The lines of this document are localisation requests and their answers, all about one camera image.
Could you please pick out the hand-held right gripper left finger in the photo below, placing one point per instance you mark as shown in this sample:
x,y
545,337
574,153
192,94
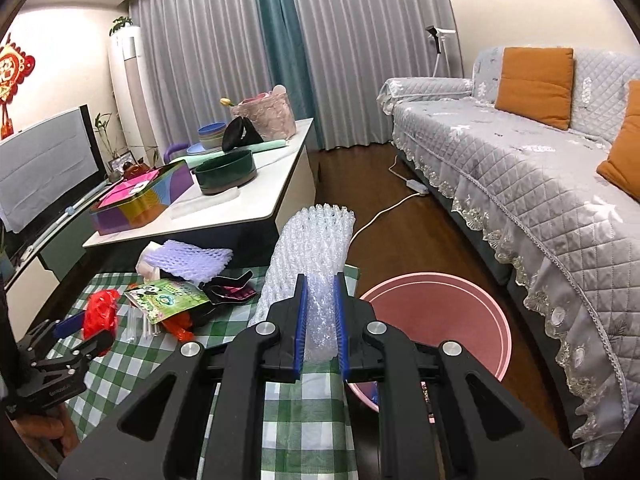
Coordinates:
x,y
300,327

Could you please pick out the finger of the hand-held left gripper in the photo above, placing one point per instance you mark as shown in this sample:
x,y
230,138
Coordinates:
x,y
71,326
95,345

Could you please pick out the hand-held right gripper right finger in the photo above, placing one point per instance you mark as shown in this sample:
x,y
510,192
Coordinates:
x,y
341,327

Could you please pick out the red mesh net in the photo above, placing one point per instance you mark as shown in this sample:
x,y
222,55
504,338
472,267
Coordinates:
x,y
177,327
100,312

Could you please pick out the clear plastic packet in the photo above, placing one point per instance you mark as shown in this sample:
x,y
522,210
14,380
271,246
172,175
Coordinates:
x,y
140,327

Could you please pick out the clear bubble wrap sheet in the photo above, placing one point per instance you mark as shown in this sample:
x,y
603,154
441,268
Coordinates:
x,y
305,255

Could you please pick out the pink plastic basin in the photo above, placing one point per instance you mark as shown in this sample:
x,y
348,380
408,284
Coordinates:
x,y
440,320

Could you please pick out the purple foam net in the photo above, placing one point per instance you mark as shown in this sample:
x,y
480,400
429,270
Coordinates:
x,y
192,257

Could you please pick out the person's left hand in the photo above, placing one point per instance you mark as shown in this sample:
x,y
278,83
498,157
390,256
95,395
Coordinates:
x,y
35,432

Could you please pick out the green checkered cloth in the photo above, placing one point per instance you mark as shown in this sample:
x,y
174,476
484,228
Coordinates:
x,y
150,375

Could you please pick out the green panda print packet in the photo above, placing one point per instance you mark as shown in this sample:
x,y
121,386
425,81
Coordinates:
x,y
167,297

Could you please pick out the white tissue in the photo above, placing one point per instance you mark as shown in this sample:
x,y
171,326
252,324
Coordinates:
x,y
149,260

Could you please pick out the colourful tin box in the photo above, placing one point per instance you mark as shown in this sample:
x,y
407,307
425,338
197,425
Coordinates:
x,y
135,200

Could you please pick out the white coffee table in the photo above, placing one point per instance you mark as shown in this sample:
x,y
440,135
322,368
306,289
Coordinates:
x,y
270,180

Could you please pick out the white power strip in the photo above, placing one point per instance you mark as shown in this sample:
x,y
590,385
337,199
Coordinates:
x,y
418,187

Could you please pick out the flat screen television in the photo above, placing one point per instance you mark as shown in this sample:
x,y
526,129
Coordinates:
x,y
45,165

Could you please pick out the red ornament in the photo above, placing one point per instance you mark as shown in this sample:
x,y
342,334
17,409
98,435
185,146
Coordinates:
x,y
136,170

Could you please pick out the dark green round basin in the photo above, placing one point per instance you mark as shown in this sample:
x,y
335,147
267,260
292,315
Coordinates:
x,y
225,172

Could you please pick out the mint green roll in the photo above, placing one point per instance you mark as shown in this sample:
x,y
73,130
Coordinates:
x,y
260,147

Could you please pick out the bamboo plant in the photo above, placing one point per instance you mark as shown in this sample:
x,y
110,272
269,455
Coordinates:
x,y
107,132

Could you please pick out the stack of pastel bowls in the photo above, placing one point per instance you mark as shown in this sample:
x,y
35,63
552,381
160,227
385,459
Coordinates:
x,y
214,132

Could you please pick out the pink lace basket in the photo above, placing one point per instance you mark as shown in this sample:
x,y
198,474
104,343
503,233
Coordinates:
x,y
267,115

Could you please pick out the grey quilted sofa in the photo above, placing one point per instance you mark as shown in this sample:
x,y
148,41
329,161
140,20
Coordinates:
x,y
525,185

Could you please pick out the white standing air conditioner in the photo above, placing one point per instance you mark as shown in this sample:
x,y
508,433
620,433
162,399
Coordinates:
x,y
131,100

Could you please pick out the yellow flower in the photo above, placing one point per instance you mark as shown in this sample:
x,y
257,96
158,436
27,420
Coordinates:
x,y
226,102

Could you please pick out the teal curtain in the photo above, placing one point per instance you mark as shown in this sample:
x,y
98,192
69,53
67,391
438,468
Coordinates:
x,y
285,50

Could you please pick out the grey curtain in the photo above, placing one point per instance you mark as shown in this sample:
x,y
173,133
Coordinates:
x,y
370,50
200,50

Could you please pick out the white floor lamp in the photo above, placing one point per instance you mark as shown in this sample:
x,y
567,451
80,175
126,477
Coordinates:
x,y
440,45

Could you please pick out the small green potted plant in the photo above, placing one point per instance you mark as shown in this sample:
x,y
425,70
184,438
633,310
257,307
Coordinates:
x,y
121,25

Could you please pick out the orange cushion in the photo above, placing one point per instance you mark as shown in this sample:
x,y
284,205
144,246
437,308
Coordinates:
x,y
625,155
535,85

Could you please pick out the small photo frame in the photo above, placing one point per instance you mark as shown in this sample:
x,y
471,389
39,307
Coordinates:
x,y
119,164

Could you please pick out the red knot wall decoration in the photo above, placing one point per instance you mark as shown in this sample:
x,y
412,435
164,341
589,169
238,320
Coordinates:
x,y
12,70

